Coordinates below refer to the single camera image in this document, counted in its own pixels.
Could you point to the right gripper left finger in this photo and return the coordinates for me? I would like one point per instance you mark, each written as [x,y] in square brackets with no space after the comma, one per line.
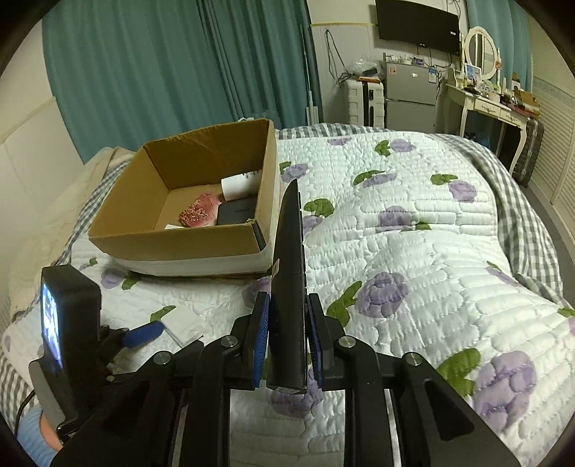
[175,409]

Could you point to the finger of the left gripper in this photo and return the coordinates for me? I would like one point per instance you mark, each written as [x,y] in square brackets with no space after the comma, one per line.
[143,334]

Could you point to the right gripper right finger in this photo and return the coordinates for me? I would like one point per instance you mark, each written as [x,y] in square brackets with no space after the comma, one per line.
[398,410]

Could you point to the black remote control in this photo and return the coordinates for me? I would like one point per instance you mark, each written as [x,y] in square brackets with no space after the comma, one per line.
[287,343]

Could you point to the pink rose wallet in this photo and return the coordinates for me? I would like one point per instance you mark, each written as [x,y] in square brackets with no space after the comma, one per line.
[200,213]

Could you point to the dark grey charger block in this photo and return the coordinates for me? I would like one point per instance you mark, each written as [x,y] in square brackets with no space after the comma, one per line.
[237,211]

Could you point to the white bottle red band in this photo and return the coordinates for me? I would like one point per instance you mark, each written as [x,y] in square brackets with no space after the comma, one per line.
[241,185]

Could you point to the small white adapter cube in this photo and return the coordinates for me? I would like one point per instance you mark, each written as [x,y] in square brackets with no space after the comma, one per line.
[183,325]

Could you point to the smartphone with lit screen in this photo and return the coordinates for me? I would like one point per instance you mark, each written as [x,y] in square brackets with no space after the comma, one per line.
[69,302]

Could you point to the brown cardboard box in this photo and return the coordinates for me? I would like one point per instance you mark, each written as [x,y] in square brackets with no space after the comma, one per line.
[166,176]

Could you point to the green curtain left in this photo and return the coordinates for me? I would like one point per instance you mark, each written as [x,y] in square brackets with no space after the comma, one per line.
[126,72]

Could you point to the green curtain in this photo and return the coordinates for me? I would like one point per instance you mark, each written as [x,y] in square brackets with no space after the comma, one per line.
[507,24]
[126,72]

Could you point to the white louvred wardrobe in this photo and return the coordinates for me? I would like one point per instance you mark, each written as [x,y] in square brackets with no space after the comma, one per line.
[554,170]

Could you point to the white dressing table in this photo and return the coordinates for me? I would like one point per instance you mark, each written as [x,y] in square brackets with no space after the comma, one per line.
[459,104]

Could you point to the white suitcase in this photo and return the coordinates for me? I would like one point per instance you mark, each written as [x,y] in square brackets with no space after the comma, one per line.
[365,103]

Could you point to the grey mini fridge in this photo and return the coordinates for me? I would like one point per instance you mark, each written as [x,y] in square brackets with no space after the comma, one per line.
[411,93]

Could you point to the oval vanity mirror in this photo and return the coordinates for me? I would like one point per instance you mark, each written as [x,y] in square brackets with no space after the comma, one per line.
[480,51]

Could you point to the green curtain right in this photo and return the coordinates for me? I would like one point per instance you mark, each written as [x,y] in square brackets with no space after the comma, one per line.
[507,24]

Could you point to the black wall television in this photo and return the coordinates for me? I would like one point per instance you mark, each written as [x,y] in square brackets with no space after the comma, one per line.
[419,25]

